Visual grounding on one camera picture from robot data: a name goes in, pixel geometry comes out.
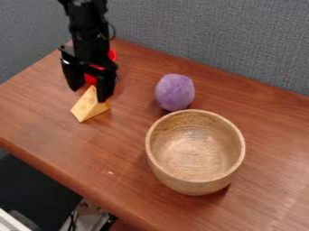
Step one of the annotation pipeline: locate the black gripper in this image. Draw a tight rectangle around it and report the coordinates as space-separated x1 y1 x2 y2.
57 17 119 104

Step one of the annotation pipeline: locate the yellow cheese wedge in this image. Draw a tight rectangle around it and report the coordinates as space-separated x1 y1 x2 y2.
69 86 110 123

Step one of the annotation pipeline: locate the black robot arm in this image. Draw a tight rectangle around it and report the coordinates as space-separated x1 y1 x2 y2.
57 0 117 103

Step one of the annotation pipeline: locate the brown wooden bowl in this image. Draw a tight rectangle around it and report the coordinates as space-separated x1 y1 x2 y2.
144 109 246 196

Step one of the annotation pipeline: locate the red plastic cup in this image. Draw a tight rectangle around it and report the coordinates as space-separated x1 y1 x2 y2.
84 49 117 84

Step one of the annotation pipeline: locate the purple ball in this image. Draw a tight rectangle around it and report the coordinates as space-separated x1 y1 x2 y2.
153 73 195 111

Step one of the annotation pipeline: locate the grey metal table frame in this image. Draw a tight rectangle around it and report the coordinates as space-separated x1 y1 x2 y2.
58 199 117 231

